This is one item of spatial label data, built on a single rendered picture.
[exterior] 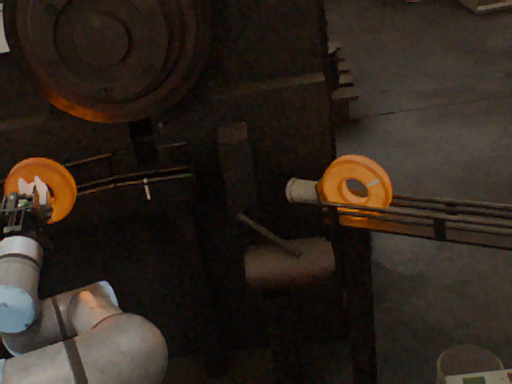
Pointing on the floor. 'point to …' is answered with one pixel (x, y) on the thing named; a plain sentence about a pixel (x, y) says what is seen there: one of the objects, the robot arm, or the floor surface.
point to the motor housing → (303, 274)
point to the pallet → (341, 93)
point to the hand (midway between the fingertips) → (38, 184)
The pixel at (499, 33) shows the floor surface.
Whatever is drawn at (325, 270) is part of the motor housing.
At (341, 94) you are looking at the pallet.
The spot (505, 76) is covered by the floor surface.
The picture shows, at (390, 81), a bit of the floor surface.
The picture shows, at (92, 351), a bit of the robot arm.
